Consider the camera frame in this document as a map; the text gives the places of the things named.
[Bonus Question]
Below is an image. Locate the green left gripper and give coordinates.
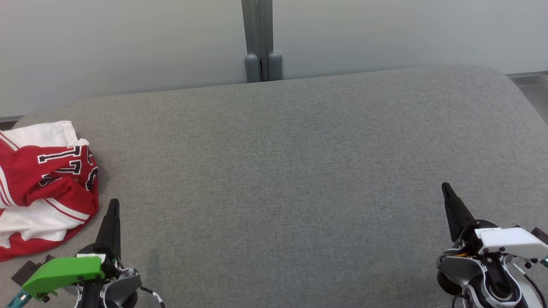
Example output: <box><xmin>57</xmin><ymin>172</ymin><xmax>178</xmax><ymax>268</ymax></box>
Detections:
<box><xmin>21</xmin><ymin>198</ymin><xmax>123</xmax><ymax>302</ymax></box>

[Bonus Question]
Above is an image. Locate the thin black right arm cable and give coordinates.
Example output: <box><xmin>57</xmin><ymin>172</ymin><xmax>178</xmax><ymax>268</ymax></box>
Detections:
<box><xmin>512</xmin><ymin>260</ymin><xmax>547</xmax><ymax>308</ymax></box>

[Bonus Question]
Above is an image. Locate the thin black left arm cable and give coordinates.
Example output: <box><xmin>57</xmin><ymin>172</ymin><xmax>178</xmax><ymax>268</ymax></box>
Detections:
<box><xmin>140</xmin><ymin>286</ymin><xmax>166</xmax><ymax>308</ymax></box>

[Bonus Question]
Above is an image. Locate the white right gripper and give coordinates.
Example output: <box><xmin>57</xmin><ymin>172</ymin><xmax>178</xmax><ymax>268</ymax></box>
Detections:
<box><xmin>441</xmin><ymin>182</ymin><xmax>548</xmax><ymax>260</ymax></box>

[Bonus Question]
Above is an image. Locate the teal left camera connector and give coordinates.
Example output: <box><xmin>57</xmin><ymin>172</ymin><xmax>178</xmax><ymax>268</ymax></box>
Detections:
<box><xmin>6</xmin><ymin>289</ymin><xmax>31</xmax><ymax>308</ymax></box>

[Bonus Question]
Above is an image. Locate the red white basketball jersey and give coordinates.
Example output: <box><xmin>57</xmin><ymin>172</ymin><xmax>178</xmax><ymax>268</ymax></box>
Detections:
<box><xmin>0</xmin><ymin>121</ymin><xmax>100</xmax><ymax>246</ymax></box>

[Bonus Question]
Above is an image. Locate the grey vertical wall post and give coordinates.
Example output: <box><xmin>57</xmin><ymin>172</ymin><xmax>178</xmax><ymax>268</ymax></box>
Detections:
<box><xmin>241</xmin><ymin>0</ymin><xmax>274</xmax><ymax>83</ymax></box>

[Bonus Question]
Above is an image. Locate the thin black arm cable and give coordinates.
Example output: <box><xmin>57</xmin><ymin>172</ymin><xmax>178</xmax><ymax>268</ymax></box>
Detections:
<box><xmin>512</xmin><ymin>260</ymin><xmax>547</xmax><ymax>308</ymax></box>
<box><xmin>140</xmin><ymin>286</ymin><xmax>166</xmax><ymax>308</ymax></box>

